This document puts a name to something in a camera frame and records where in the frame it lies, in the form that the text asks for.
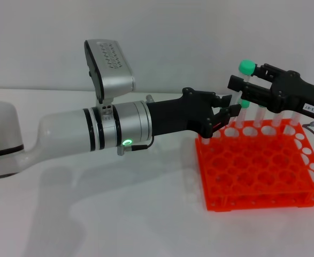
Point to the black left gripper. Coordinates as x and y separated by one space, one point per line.
183 115

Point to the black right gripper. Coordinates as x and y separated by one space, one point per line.
293 93

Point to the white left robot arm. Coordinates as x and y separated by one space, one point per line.
65 131

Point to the orange test tube rack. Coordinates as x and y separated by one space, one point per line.
253 166

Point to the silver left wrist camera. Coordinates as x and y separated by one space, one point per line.
111 69

